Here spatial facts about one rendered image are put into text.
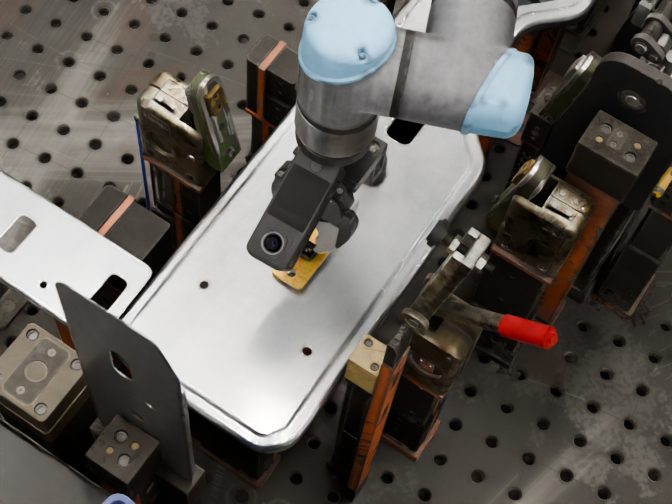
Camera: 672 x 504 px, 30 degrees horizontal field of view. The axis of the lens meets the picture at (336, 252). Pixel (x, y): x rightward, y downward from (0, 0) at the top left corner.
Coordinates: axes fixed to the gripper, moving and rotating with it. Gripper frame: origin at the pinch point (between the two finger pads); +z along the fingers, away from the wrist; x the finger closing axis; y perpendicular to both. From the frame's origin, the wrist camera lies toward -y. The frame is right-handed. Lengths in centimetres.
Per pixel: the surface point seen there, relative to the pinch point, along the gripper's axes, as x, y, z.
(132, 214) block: 18.8, -5.8, 4.7
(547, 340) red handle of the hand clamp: -26.2, -1.0, -11.7
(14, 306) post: 33.5, -13.9, 32.5
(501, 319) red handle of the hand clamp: -21.5, -0.6, -9.6
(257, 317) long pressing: 0.3, -8.8, 2.9
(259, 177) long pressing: 9.5, 4.9, 2.5
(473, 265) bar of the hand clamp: -17.4, -2.0, -18.6
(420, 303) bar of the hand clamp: -14.0, -2.1, -6.6
